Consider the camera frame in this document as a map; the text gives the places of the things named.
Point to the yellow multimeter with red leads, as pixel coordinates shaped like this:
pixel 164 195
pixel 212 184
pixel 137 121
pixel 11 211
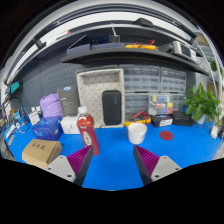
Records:
pixel 143 119

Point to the grey small-parts drawer cabinet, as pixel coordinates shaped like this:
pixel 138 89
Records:
pixel 178 101
pixel 135 103
pixel 141 78
pixel 173 80

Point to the dark grey upright box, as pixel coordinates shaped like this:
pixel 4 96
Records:
pixel 68 101

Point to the flat black case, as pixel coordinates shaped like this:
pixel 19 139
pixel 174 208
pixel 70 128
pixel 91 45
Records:
pixel 182 119

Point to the white power adapter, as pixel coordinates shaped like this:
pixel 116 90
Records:
pixel 214 132

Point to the green potted plant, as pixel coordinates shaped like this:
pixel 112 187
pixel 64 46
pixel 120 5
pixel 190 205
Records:
pixel 200 105

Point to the black rounded case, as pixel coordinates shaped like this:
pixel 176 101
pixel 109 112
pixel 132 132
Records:
pixel 111 108

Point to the white perforated tray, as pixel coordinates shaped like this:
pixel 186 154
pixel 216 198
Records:
pixel 91 96

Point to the red drink bottle white cap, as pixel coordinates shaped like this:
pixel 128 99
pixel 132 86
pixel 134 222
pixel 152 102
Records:
pixel 87 131

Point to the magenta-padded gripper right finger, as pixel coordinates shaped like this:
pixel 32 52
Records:
pixel 165 166

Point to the white cup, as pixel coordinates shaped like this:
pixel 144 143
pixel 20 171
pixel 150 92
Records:
pixel 137 133

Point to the small teal box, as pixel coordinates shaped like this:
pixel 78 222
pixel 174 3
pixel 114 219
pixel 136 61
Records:
pixel 15 87

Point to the dark grey bench shelf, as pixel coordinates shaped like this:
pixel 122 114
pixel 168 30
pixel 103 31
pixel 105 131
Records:
pixel 133 53

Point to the white shelf unit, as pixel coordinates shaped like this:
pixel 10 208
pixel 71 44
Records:
pixel 213 63

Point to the clear organizer box coloured parts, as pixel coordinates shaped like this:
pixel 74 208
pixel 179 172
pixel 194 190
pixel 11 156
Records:
pixel 161 105

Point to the purple bag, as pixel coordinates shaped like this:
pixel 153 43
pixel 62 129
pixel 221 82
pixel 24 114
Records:
pixel 50 106

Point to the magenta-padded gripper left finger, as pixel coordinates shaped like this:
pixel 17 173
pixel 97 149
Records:
pixel 58 166

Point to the small white carton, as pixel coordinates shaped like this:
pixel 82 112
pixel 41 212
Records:
pixel 34 118

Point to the flat round red coaster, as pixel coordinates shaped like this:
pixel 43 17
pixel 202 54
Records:
pixel 166 135

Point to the brown cardboard box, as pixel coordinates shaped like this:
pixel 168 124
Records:
pixel 40 151

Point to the blue box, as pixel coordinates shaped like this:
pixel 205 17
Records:
pixel 46 128

